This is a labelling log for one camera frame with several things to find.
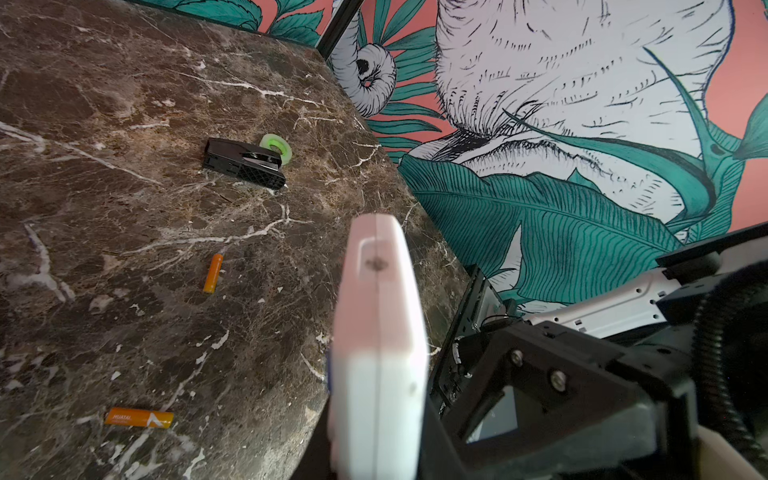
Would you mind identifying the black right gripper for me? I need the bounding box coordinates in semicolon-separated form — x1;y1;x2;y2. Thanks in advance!
419;267;699;479

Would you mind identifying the white remote control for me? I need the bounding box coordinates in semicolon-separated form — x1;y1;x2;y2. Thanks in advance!
327;214;430;479

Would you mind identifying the orange AA battery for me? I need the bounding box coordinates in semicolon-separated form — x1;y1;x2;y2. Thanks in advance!
203;253;223;294
104;407;174;429

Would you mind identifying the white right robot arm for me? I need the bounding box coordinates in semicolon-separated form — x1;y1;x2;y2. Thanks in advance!
417;224;767;479

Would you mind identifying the green tape roll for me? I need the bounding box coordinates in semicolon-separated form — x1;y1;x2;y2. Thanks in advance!
259;133;293;166

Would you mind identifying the black stapler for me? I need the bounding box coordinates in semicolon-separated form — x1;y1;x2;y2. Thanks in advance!
202;138;286;190

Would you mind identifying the black corner frame post right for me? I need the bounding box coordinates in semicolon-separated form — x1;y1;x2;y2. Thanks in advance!
317;0;363;60

